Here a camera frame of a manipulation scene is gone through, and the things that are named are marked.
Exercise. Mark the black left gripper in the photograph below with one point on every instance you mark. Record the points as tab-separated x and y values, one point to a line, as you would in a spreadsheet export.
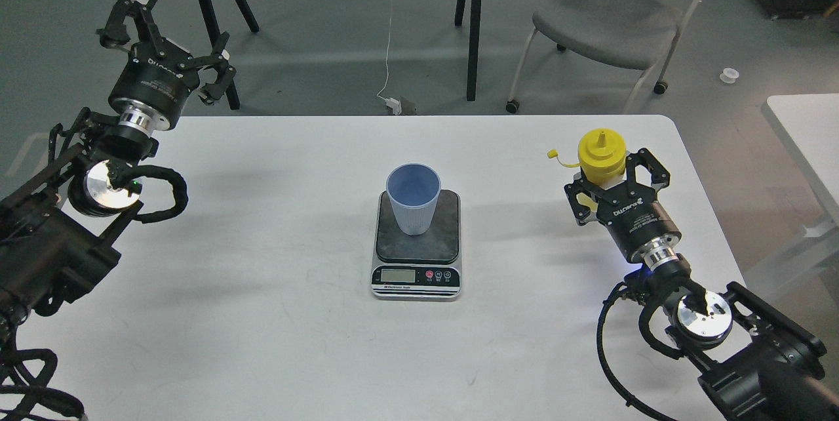
154	86

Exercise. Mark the digital kitchen scale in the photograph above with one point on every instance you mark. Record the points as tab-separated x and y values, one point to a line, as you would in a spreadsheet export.
423	267

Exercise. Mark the white side table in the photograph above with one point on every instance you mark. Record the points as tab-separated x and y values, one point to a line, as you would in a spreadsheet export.
806	124

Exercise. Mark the yellow squeeze bottle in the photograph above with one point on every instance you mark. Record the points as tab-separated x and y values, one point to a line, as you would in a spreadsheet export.
601	158

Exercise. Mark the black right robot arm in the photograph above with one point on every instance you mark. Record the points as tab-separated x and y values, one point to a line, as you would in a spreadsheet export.
755	363

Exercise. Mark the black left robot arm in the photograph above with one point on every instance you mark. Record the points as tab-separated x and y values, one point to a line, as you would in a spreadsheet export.
59	228

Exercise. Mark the grey office chair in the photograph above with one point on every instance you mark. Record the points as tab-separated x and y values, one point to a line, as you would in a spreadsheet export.
628	34

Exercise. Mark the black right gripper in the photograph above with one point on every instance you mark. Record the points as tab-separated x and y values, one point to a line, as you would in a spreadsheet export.
630	210

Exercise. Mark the blue ribbed plastic cup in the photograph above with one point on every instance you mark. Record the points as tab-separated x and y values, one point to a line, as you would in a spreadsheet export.
413	190

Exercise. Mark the small white spool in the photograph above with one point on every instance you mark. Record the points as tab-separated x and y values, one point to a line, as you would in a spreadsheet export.
729	76

